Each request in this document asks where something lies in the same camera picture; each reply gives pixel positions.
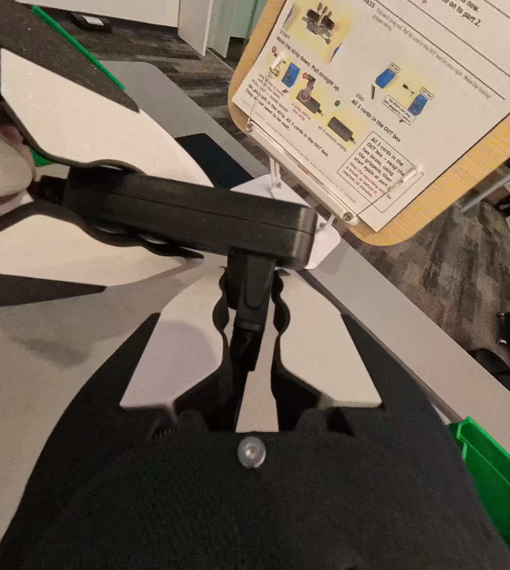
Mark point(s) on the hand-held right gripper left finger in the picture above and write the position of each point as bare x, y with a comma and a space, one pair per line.
179, 356

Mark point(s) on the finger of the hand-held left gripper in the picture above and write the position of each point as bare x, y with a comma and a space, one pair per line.
81, 120
59, 258

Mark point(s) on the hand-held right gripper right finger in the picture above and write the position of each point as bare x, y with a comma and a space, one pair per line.
326, 356

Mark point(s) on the black power strip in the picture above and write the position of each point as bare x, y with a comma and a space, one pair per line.
192, 218

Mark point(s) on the green plastic bin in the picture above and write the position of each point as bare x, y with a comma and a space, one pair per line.
78, 46
495, 490

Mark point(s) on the white cabinet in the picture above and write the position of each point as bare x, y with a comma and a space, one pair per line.
192, 22

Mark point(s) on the wooden board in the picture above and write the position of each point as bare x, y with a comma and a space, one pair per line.
473, 167

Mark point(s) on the printed instruction sheet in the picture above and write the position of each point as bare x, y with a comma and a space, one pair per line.
415, 67

